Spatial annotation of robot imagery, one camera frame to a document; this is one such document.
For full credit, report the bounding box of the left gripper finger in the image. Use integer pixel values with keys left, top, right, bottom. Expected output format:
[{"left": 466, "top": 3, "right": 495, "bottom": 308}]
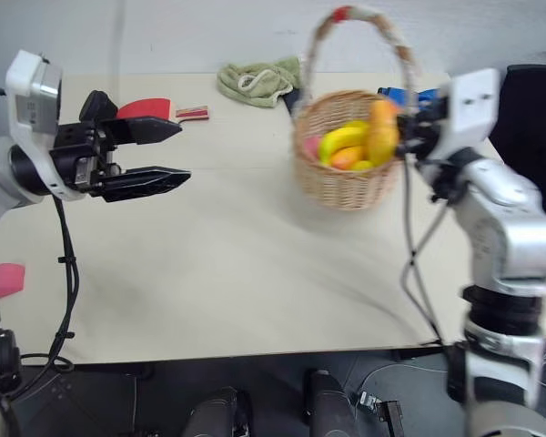
[
  {"left": 90, "top": 166, "right": 193, "bottom": 204},
  {"left": 100, "top": 116, "right": 184, "bottom": 147}
]

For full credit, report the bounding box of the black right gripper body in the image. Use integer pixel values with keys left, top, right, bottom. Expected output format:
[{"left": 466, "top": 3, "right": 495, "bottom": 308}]
[{"left": 402, "top": 93, "right": 451, "bottom": 161}]

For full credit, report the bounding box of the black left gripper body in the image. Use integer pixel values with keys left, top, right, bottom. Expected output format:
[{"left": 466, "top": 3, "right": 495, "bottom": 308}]
[{"left": 49, "top": 89, "right": 122, "bottom": 193}]

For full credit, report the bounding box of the orange yellow mango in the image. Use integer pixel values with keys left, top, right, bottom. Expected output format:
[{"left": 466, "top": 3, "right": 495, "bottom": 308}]
[{"left": 366, "top": 99, "right": 402, "bottom": 168}]

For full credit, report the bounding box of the red table tennis paddle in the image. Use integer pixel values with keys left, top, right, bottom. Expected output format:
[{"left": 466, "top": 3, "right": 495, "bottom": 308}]
[{"left": 116, "top": 97, "right": 210, "bottom": 123}]

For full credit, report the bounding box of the blue object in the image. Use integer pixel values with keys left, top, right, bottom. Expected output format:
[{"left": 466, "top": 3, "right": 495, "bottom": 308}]
[{"left": 376, "top": 85, "right": 440, "bottom": 112}]

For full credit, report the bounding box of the orange red fruit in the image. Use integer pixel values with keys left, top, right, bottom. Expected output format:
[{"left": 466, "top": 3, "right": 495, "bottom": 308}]
[{"left": 329, "top": 145, "right": 366, "bottom": 171}]

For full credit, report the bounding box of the yellow banana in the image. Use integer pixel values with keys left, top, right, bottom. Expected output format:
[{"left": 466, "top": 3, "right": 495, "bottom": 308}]
[{"left": 318, "top": 120, "right": 372, "bottom": 168}]

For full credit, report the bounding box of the pink peach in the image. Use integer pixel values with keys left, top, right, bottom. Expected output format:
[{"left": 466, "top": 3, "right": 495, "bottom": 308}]
[{"left": 303, "top": 135, "right": 324, "bottom": 162}]

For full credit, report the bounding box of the black chair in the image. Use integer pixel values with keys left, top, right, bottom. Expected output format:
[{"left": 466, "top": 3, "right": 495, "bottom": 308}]
[{"left": 487, "top": 64, "right": 546, "bottom": 240}]

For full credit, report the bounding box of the pink sponge block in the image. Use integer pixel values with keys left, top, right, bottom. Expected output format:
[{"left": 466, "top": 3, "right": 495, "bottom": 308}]
[{"left": 0, "top": 262, "right": 27, "bottom": 300}]

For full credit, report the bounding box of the dark rounded shape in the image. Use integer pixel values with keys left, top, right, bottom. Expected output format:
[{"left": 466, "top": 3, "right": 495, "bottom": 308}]
[
  {"left": 303, "top": 368, "right": 363, "bottom": 437},
  {"left": 180, "top": 386, "right": 255, "bottom": 437}
]

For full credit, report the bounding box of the black connector box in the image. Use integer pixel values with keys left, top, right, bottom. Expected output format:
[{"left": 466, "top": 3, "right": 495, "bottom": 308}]
[{"left": 357, "top": 390, "right": 402, "bottom": 437}]

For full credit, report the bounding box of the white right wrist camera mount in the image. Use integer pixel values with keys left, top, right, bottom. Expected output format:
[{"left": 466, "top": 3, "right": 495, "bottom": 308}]
[{"left": 425, "top": 67, "right": 502, "bottom": 164}]

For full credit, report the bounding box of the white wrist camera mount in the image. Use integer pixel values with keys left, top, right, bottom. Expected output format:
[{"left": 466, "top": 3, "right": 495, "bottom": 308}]
[
  {"left": 425, "top": 67, "right": 502, "bottom": 164},
  {"left": 4, "top": 49, "right": 86, "bottom": 202}
]

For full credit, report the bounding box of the wicker basket with handle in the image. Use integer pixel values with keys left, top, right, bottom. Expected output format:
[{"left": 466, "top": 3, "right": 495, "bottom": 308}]
[{"left": 291, "top": 5, "right": 422, "bottom": 212}]

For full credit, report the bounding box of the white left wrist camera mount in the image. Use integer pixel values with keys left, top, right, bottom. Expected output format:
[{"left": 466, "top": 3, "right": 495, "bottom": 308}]
[{"left": 4, "top": 49, "right": 86, "bottom": 202}]

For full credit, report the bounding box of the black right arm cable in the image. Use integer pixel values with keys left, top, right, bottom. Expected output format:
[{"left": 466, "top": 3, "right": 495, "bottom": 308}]
[{"left": 399, "top": 153, "right": 451, "bottom": 347}]

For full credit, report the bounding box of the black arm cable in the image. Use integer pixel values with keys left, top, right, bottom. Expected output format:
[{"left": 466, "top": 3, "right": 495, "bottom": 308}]
[
  {"left": 399, "top": 153, "right": 451, "bottom": 347},
  {"left": 18, "top": 194, "right": 81, "bottom": 372}
]

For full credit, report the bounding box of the green cloth with cord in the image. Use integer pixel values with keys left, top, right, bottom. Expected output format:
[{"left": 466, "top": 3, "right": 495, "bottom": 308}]
[{"left": 217, "top": 56, "right": 302, "bottom": 109}]

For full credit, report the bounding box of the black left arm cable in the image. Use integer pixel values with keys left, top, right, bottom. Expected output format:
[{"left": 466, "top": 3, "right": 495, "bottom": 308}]
[{"left": 18, "top": 194, "right": 81, "bottom": 372}]

